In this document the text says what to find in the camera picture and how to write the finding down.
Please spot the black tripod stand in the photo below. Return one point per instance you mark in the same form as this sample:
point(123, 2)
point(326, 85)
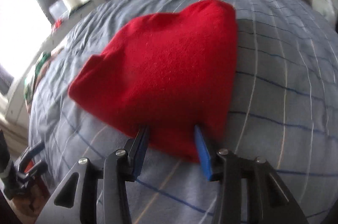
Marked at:
point(8, 173)

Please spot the window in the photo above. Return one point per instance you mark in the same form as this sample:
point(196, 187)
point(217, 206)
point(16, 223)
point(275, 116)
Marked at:
point(15, 28)

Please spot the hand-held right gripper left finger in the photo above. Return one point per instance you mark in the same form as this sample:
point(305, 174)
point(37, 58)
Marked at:
point(141, 144)

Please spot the red sweater with white figure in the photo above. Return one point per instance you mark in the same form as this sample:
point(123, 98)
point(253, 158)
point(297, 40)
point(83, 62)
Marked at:
point(163, 62)

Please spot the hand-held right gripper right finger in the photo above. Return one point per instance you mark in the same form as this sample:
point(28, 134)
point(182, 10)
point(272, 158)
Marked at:
point(203, 155)

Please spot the blue striped bed sheet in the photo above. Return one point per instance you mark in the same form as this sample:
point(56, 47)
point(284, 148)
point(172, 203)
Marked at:
point(277, 81)

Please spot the green and red cloth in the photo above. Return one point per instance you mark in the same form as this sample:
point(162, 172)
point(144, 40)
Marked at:
point(39, 70)

